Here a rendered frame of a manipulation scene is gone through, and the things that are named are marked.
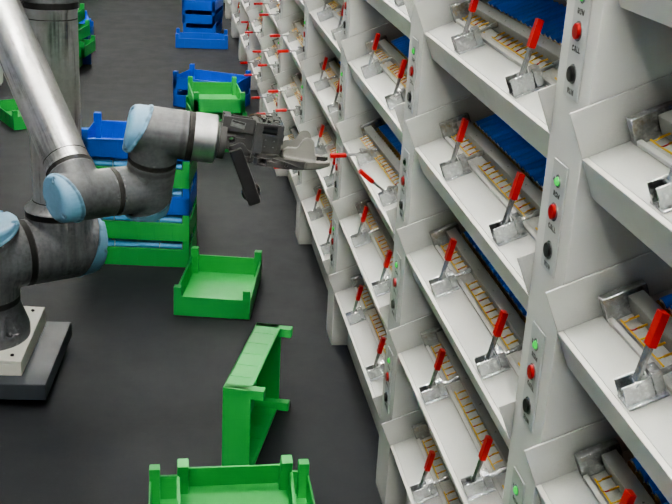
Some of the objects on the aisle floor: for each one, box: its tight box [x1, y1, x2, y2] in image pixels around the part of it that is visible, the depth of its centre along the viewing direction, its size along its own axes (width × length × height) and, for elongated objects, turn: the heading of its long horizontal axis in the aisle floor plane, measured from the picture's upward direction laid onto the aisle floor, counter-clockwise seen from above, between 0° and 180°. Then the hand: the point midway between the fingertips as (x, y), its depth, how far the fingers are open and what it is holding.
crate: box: [222, 322, 293, 466], centre depth 221 cm, size 8×30×20 cm, turn 164°
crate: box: [173, 246, 262, 320], centre depth 292 cm, size 30×20×8 cm
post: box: [376, 0, 473, 504], centre depth 178 cm, size 20×9×173 cm, turn 91°
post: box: [502, 0, 672, 504], centre depth 114 cm, size 20×9×173 cm, turn 91°
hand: (321, 164), depth 203 cm, fingers open, 3 cm apart
